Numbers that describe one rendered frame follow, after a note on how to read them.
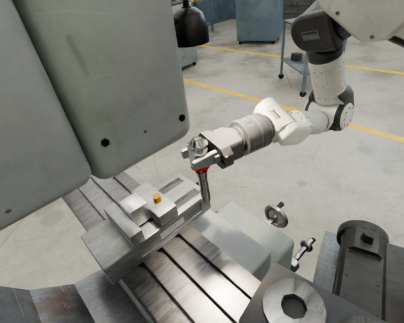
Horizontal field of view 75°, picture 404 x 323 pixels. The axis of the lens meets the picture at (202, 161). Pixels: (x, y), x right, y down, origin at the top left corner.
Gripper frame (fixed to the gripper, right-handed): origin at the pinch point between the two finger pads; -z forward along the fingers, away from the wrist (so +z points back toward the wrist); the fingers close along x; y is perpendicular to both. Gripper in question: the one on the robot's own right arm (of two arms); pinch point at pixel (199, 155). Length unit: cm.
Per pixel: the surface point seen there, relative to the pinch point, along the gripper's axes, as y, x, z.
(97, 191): 27, -39, -25
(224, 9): 91, -805, 520
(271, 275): 8.9, 26.9, -1.9
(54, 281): 120, -92, -78
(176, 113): -15.9, 8.5, -6.3
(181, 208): 20.5, -6.9, -5.0
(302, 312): 8.9, 33.9, -1.9
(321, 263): 81, 4, 50
